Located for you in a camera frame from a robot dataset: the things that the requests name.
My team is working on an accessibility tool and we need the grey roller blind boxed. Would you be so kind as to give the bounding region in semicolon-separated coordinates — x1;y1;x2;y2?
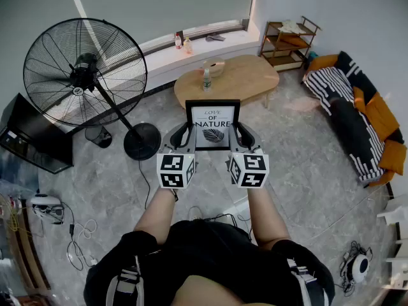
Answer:
68;0;256;44

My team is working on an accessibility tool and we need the white headset device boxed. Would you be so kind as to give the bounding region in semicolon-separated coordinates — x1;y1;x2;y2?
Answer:
30;193;66;225

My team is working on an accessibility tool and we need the white charger cable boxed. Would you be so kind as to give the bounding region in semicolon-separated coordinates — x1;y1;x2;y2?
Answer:
66;219;99;271

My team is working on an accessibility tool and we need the black fan power cable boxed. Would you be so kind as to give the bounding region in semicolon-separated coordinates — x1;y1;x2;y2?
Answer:
137;159;151;210

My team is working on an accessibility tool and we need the person's black clothed body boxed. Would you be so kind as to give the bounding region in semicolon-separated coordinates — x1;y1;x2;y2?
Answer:
83;219;336;306

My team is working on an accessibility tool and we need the wooden shelf rack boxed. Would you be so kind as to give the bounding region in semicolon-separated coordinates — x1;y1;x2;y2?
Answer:
259;15;322;73

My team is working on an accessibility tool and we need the black standing fan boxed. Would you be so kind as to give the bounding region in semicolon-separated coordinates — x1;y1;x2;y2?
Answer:
22;17;162;161

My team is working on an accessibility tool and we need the brown wooden cabinet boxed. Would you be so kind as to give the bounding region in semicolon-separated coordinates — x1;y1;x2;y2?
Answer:
6;199;52;291

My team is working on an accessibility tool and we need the wooden oval coffee table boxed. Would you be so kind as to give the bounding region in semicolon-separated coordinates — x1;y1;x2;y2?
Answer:
173;54;281;110

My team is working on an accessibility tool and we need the person's left forearm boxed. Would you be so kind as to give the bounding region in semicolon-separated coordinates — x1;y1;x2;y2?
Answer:
133;188;179;245

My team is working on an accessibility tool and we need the person's right forearm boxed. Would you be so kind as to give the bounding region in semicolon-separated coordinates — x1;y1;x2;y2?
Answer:
247;183;291;251

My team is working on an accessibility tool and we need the white crumpled cloth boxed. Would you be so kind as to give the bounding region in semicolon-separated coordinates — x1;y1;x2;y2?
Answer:
278;19;307;34

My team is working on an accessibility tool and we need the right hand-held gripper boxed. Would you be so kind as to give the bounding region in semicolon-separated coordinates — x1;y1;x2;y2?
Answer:
228;122;270;189

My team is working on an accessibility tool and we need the black mesh wastebasket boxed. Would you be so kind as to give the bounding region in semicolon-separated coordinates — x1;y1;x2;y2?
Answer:
84;125;113;149

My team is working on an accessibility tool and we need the black white striped blanket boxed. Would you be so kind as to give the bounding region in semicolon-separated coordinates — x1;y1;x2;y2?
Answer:
304;67;385;183

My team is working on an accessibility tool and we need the black cabinet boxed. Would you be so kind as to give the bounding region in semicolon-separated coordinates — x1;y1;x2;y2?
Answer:
0;92;75;175

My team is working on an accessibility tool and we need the black floor cable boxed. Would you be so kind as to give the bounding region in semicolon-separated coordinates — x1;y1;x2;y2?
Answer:
203;214;252;235

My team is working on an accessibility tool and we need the black sofa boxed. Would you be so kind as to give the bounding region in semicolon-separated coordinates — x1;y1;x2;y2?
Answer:
302;50;408;187

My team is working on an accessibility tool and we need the black framed nature picture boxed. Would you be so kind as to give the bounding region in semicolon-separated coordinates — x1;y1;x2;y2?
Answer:
185;99;241;152

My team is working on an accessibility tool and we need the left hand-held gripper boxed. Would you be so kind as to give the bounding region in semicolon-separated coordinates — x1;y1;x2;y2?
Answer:
156;122;198;190

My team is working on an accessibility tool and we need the white shelf unit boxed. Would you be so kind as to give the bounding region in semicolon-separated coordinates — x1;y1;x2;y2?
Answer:
377;194;408;288

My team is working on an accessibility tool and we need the white round device with cables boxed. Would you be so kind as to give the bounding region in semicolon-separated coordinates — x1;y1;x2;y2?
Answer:
339;240;374;295

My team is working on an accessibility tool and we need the white window sill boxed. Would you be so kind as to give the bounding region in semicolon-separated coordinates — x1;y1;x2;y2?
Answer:
140;32;270;91

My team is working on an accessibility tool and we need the orange cushion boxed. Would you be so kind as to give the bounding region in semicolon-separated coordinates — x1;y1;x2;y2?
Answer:
352;86;399;142
377;138;408;177
307;54;339;73

